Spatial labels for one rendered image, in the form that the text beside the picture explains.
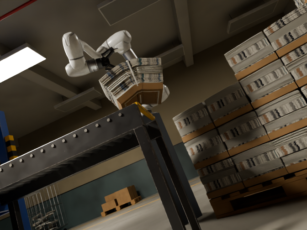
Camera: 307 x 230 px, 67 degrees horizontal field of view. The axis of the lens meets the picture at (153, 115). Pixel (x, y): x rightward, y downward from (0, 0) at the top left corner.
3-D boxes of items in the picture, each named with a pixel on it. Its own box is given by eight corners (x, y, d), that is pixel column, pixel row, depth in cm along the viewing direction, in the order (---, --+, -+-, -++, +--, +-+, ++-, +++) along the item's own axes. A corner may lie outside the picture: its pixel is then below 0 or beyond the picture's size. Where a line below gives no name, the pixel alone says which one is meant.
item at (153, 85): (161, 104, 172) (161, 98, 173) (163, 88, 144) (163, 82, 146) (140, 104, 171) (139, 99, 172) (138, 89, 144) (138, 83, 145)
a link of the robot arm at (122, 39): (155, 103, 238) (172, 92, 230) (152, 110, 224) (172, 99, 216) (108, 38, 213) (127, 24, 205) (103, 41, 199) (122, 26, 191)
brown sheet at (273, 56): (246, 87, 195) (243, 83, 196) (281, 69, 182) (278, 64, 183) (236, 80, 163) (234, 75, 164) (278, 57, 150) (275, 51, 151)
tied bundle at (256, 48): (246, 88, 195) (234, 65, 201) (282, 69, 182) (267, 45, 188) (237, 81, 163) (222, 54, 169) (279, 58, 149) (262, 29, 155)
